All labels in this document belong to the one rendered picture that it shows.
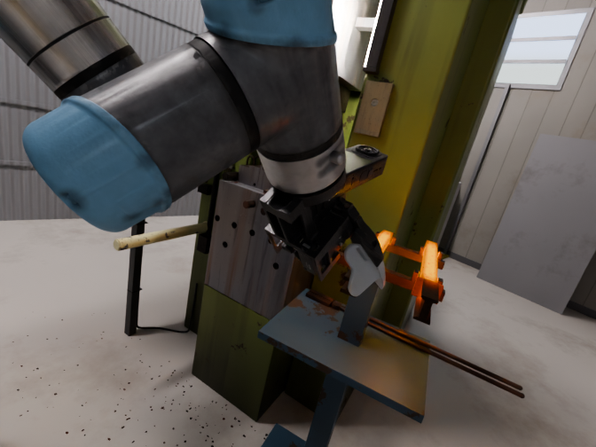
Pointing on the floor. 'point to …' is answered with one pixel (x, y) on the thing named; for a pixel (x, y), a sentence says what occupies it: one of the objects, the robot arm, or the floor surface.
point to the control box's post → (134, 283)
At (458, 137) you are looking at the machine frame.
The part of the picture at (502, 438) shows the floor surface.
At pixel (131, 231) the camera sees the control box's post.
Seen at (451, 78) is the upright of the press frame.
